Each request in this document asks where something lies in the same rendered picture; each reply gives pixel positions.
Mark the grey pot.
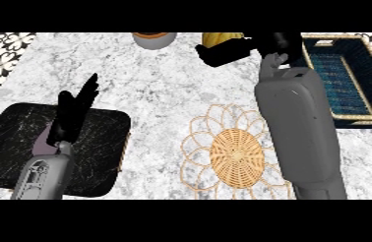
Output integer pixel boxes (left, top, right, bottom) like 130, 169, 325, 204
132, 31, 179, 51

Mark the wicker flower-shaped placemat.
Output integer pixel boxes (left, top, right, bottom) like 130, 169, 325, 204
179, 103, 299, 201

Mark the blue wicker basket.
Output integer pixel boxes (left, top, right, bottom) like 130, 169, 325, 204
290, 32, 372, 130

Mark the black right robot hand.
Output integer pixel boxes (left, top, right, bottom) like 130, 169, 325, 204
194, 31, 306, 69

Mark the black marble cutting board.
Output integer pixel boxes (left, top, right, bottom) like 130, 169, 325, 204
0, 102, 133, 199

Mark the yellow squash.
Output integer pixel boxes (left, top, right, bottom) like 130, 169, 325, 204
201, 31, 245, 49

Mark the black and white patterned cloth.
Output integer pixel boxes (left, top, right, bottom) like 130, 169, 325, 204
0, 31, 39, 86

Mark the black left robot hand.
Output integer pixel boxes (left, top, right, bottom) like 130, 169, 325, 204
46, 72, 101, 148

